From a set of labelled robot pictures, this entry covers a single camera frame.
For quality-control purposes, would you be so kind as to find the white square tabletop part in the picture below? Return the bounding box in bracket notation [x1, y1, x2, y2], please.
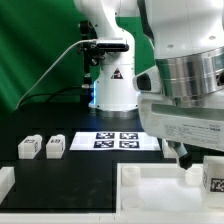
[116, 163, 224, 213]

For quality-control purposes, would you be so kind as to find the white front rail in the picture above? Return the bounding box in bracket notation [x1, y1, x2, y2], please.
[0, 214, 224, 224]

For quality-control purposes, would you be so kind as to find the black camera on stand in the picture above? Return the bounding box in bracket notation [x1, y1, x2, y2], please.
[77, 20, 130, 101]

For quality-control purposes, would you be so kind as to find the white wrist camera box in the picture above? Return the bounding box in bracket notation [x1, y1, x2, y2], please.
[132, 66, 162, 98]

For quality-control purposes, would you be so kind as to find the grey camera cable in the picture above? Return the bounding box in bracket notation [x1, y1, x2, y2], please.
[15, 39, 98, 110]

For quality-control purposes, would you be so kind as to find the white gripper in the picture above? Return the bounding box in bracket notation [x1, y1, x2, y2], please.
[138, 93, 224, 170]

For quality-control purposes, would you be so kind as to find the left white obstacle block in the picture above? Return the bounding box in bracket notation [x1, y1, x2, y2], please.
[0, 167, 15, 204]

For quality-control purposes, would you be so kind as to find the white marker sheet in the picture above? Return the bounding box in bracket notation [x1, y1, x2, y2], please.
[70, 131, 160, 151]

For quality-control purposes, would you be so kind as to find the black cable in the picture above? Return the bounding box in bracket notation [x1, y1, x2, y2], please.
[18, 86, 84, 108]

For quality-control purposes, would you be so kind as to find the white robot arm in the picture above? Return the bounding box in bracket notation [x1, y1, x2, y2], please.
[73, 0, 224, 169]

